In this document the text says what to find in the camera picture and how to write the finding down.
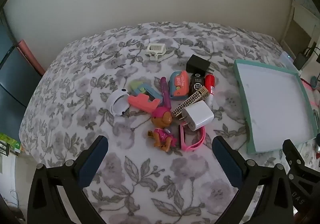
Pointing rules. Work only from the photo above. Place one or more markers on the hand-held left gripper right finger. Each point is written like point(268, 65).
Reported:
point(228, 161)

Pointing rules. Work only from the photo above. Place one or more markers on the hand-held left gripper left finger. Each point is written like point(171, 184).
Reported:
point(93, 161)

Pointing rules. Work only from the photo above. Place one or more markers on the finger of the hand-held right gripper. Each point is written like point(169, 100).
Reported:
point(296, 164)

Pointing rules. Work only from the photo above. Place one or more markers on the pink watch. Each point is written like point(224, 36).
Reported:
point(200, 140)

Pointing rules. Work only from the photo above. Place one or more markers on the white charger plug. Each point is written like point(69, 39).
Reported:
point(198, 115)

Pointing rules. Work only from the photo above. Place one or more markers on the white smart band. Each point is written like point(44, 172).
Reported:
point(113, 104)

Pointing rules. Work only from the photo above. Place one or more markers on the teal and white box tray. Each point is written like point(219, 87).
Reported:
point(272, 104)

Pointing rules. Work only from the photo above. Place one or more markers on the gold patterned lighter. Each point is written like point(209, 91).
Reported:
point(190, 102)

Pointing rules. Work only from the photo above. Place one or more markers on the brown and pink pup figure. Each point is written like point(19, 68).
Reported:
point(162, 117)

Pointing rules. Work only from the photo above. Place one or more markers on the red tube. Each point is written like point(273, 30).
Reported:
point(209, 80)

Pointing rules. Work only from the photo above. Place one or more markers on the coral and blue toy knife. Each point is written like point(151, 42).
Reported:
point(178, 84)

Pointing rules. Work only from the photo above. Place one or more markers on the purple pen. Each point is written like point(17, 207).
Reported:
point(165, 90)

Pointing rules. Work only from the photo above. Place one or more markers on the grey floral blanket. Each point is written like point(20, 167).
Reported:
point(140, 181)

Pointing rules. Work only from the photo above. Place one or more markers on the bead jar with blue lid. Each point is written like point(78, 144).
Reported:
point(313, 81)

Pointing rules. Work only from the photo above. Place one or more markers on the green box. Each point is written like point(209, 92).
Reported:
point(7, 140)

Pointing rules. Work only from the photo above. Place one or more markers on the black charger plug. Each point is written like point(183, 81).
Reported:
point(196, 64)

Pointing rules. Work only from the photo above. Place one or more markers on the black power adapter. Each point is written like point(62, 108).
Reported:
point(300, 60)

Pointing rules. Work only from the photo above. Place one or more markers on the white power strip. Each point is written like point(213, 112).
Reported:
point(287, 58)

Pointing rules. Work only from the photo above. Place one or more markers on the dark cabinet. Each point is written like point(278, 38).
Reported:
point(12, 74)

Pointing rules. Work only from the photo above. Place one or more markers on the pink rolled mat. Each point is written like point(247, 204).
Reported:
point(31, 58)

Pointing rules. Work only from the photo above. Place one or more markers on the small white plastic clip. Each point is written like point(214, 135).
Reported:
point(156, 49)

